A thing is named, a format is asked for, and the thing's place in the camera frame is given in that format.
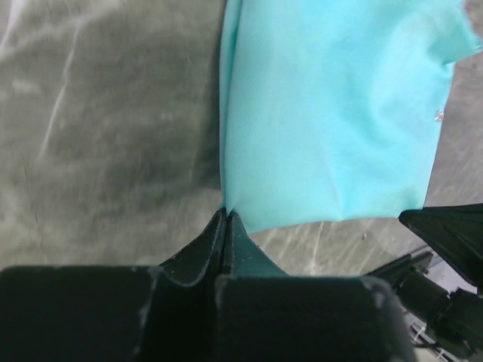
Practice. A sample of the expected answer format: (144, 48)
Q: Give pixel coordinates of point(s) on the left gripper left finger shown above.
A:
(114, 313)

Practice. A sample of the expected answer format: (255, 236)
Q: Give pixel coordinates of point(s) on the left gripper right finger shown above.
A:
(263, 314)

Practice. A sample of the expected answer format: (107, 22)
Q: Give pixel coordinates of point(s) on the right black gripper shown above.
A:
(446, 323)

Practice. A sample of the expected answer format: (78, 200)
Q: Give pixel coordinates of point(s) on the teal t shirt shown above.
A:
(332, 110)

